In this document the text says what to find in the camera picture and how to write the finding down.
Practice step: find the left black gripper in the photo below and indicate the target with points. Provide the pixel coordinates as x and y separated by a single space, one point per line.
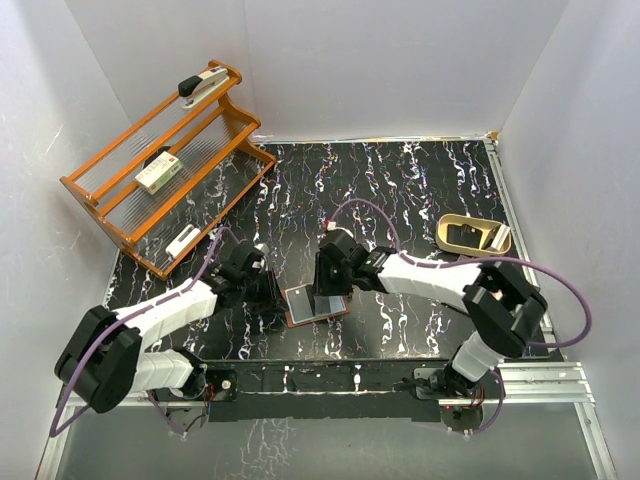
273 300

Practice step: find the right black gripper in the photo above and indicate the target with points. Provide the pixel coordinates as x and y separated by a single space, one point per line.
323 285

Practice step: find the brown leather card holder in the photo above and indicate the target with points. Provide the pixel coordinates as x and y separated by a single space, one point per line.
314 318

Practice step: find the black credit card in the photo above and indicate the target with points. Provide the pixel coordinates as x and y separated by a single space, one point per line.
300 304
329 305

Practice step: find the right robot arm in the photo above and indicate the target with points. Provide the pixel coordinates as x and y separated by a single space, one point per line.
503 306

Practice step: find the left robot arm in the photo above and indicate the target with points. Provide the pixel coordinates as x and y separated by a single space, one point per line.
108 356

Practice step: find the black card in tray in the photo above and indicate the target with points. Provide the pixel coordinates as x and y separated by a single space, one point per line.
464 235

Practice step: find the silver card in tray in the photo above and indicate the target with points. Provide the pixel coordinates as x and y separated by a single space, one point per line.
497 237

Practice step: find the small white box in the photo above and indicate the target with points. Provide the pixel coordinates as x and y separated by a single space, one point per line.
182 241

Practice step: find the beige oval tray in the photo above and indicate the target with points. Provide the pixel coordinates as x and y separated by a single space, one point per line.
485 225

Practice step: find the orange wooden shelf rack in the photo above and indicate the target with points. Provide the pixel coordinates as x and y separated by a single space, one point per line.
220 164

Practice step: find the white staples box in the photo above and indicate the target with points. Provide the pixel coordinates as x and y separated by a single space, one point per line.
158 172

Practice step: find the black and beige stapler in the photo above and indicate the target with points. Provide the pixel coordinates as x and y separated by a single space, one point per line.
198 87

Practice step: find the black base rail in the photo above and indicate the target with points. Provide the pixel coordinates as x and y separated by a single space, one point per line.
336 389

